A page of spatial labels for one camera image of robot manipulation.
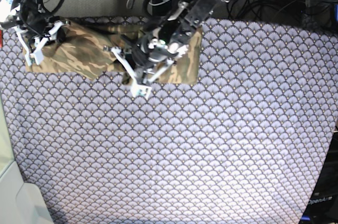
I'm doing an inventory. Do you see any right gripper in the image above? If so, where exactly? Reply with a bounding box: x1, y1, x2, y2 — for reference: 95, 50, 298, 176
46, 25, 66, 46

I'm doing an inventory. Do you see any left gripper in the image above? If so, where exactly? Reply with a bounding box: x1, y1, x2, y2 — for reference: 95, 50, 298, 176
121, 35, 169, 76

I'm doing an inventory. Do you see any camouflage T-shirt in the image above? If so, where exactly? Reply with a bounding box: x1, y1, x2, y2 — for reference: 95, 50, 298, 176
25, 21, 202, 85

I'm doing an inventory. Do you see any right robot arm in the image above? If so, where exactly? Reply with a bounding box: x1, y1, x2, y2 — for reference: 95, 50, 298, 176
1, 0, 65, 45

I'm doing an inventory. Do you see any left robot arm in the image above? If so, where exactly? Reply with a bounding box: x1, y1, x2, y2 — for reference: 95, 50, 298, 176
119, 0, 230, 80

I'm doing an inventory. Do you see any black box under table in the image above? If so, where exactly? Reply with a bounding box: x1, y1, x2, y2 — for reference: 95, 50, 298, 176
149, 0, 172, 16

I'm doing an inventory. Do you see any fan pattern tablecloth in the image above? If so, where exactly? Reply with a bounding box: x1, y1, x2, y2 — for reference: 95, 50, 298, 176
1, 19, 337, 223

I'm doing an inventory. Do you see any white plastic bin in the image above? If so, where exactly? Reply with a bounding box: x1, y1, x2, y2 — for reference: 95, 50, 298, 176
1, 107, 53, 223

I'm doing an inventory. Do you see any black OpenArm case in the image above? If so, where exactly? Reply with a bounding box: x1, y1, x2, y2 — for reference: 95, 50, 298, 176
299, 132, 337, 223

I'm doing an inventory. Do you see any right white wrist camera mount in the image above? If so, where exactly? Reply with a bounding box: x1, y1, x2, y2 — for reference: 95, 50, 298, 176
14, 21, 70, 67

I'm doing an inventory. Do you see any black cable bundle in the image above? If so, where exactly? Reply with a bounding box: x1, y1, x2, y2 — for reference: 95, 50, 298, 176
227, 0, 307, 21

